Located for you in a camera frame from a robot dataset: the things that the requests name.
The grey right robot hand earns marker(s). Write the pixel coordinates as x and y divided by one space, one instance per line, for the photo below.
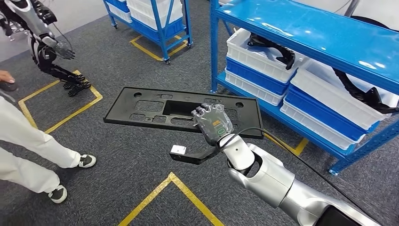
213 123

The black plastic panel part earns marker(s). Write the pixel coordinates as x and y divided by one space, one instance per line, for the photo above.
124 109

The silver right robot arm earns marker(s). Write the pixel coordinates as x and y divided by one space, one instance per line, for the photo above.
271 184

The black curved plastic part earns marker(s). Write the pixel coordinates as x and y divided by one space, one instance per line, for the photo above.
280 51
371 96

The blue metal shelf rack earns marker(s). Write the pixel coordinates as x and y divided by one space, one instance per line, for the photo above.
311 31
160 28

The silver metal pole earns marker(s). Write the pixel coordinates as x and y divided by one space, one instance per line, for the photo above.
352 7

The person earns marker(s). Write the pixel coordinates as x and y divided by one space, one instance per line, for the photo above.
25 131

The black car wheel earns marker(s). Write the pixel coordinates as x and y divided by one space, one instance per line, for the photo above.
374 23

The black and silver humanoid robot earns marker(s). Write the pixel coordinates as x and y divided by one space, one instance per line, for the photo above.
37 21

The black camera bracket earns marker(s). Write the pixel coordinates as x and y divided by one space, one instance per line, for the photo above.
193 159

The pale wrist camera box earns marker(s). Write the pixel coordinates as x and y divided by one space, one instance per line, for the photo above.
178 149

